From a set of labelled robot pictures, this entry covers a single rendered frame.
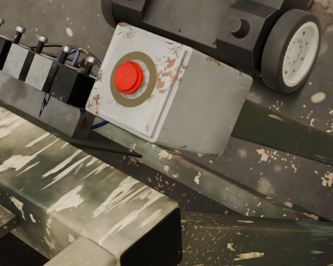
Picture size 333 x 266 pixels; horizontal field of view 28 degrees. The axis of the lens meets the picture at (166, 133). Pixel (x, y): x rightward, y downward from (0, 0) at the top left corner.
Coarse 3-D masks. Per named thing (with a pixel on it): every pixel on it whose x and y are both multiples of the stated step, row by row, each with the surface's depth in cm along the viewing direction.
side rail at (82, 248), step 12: (84, 240) 81; (60, 252) 80; (72, 252) 80; (84, 252) 80; (96, 252) 79; (108, 252) 80; (48, 264) 78; (60, 264) 78; (72, 264) 78; (84, 264) 78; (96, 264) 78; (108, 264) 78
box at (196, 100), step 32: (128, 32) 80; (160, 64) 77; (192, 64) 77; (224, 64) 82; (96, 96) 82; (128, 96) 79; (160, 96) 76; (192, 96) 79; (224, 96) 85; (128, 128) 79; (160, 128) 77; (192, 128) 82; (224, 128) 88
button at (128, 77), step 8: (128, 64) 78; (136, 64) 78; (120, 72) 78; (128, 72) 78; (136, 72) 77; (120, 80) 78; (128, 80) 77; (136, 80) 77; (120, 88) 78; (128, 88) 77; (136, 88) 77
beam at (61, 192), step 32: (0, 128) 101; (32, 128) 101; (0, 160) 95; (32, 160) 94; (64, 160) 94; (96, 160) 94; (0, 192) 93; (32, 192) 89; (64, 192) 89; (96, 192) 88; (128, 192) 88; (32, 224) 91; (64, 224) 84; (96, 224) 83; (128, 224) 83; (160, 224) 84; (128, 256) 81; (160, 256) 87
